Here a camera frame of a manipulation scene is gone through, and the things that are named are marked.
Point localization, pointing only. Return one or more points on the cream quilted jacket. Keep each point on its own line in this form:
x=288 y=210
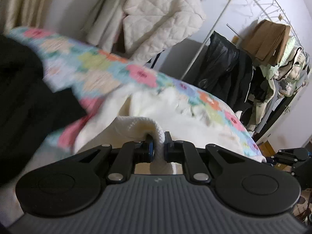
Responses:
x=149 y=27

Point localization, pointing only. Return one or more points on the brown hanging garment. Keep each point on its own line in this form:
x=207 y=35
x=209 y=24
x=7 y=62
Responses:
x=267 y=42

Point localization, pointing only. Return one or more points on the floral patterned bed quilt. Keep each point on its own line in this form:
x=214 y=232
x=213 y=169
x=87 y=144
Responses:
x=101 y=81

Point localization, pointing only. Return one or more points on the metal clothes rack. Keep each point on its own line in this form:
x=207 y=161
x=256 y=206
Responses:
x=212 y=29

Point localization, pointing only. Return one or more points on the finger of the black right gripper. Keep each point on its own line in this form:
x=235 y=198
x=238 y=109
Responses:
x=289 y=159

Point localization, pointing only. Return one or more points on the white knit sweater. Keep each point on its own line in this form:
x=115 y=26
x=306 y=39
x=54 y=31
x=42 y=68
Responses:
x=151 y=126

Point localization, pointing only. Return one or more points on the black hanging jacket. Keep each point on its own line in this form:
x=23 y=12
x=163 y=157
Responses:
x=226 y=72

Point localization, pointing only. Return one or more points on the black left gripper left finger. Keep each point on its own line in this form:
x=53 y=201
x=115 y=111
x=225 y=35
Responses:
x=118 y=164

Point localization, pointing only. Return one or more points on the green patterned hanging clothes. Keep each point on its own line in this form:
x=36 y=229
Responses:
x=271 y=83

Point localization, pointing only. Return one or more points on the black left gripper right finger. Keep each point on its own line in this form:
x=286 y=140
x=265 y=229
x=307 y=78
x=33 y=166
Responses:
x=200 y=165

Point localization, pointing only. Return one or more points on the black garment on bed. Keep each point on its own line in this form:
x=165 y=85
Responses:
x=30 y=111

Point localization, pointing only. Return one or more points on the beige curtain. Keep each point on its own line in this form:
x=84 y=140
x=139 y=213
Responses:
x=23 y=13

